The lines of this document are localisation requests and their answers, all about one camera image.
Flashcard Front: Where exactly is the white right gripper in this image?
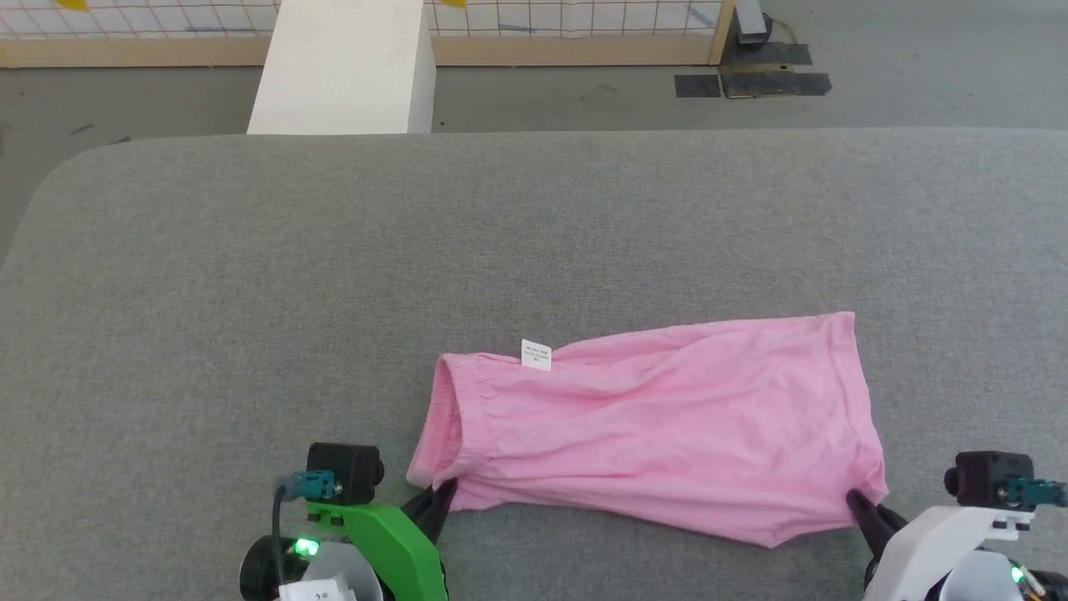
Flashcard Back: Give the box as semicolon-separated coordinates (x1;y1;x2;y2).
846;489;1068;601

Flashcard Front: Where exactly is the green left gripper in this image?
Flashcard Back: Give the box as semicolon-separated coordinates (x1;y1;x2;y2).
239;477;459;601

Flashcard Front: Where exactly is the pink cloth garment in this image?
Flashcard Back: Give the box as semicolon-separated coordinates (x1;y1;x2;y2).
406;311;890;550

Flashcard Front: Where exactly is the grey fabric sofa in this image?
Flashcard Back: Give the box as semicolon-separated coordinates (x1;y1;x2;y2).
0;127;1068;601

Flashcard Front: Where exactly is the white rectangular box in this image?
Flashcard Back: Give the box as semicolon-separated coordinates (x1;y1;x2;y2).
246;0;437;135

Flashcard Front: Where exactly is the large black floor mat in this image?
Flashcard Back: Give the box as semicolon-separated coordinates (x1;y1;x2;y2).
718;40;834;100

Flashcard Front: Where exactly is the lemon print partition panel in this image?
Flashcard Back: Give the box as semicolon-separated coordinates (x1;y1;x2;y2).
0;0;736;68

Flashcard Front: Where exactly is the grey metal stand foot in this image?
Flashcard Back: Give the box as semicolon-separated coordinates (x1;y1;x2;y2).
733;0;774;44

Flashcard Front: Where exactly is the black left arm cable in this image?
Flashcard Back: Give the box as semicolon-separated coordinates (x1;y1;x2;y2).
270;470;338;587

